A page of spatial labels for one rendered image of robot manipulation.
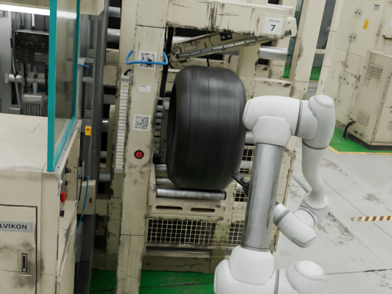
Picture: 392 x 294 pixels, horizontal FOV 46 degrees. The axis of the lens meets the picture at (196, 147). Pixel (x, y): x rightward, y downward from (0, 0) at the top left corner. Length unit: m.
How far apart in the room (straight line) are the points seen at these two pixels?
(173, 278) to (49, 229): 1.74
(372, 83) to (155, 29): 4.88
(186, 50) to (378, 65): 4.39
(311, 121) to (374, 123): 4.93
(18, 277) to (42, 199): 0.30
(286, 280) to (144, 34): 1.17
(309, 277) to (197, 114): 0.81
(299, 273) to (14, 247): 0.94
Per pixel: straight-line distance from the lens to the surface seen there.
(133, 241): 2.44
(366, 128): 6.70
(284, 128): 1.65
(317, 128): 1.68
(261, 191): 1.65
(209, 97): 2.03
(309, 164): 1.80
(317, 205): 2.09
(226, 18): 2.38
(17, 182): 1.53
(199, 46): 2.52
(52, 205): 1.54
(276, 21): 2.44
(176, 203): 2.24
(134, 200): 2.33
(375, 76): 6.62
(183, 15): 2.35
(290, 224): 2.03
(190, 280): 3.21
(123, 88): 2.14
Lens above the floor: 1.88
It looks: 20 degrees down
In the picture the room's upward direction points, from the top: 8 degrees clockwise
